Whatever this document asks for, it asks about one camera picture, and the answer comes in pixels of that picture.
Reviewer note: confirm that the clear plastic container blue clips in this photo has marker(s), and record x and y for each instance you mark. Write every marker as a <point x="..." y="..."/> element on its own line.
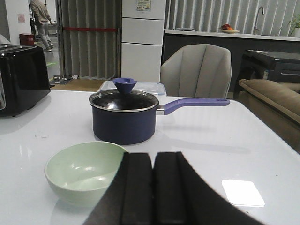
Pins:
<point x="154" y="88"/>

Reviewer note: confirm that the dark blue saucepan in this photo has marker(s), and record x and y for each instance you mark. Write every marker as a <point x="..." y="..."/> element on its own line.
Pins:
<point x="126" y="128"/>

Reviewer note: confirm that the black and chrome toaster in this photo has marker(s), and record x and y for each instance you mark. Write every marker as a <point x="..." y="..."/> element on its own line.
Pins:
<point x="23" y="78"/>

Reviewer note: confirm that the chrome kitchen faucet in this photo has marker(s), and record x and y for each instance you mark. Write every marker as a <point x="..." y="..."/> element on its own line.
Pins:
<point x="260" y="11"/>

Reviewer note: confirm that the stanchion post with base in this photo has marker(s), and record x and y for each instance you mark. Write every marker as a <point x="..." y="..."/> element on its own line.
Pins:
<point x="62" y="76"/>

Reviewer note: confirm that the walking person in background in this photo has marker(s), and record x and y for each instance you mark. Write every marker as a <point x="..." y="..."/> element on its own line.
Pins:
<point x="42" y="18"/>

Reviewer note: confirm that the green potted plant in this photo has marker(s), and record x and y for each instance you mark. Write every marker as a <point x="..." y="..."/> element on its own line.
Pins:
<point x="288" y="25"/>

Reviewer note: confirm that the white drawer cabinet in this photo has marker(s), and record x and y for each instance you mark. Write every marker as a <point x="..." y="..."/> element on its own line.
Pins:
<point x="142" y="32"/>

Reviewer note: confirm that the fruit plate on counter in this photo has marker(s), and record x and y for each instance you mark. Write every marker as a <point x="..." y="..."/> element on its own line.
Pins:
<point x="228" y="29"/>

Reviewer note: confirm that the brown sofa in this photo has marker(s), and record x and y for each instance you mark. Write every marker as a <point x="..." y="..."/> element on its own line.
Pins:
<point x="277" y="104"/>

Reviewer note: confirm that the beige upholstered chair right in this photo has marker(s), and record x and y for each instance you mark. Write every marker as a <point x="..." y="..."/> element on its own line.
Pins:
<point x="200" y="71"/>

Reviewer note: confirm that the glass lid with blue knob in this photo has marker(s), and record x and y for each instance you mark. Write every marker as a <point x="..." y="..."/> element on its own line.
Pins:
<point x="124" y="98"/>

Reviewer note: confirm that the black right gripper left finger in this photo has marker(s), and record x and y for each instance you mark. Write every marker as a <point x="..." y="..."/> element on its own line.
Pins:
<point x="128" y="200"/>

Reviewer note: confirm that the light green bowl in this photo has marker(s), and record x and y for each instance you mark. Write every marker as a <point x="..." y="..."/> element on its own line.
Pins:
<point x="80" y="174"/>

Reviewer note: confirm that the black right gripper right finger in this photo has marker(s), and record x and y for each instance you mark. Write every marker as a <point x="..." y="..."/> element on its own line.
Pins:
<point x="182" y="197"/>

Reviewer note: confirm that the red bin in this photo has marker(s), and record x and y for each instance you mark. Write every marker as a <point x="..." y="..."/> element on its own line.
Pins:
<point x="27" y="39"/>

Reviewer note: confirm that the red barrier belt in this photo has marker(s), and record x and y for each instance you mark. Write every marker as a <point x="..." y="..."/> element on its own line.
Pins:
<point x="91" y="29"/>

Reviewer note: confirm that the black appliance on right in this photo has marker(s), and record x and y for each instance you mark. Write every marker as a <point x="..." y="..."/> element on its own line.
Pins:
<point x="281" y="67"/>

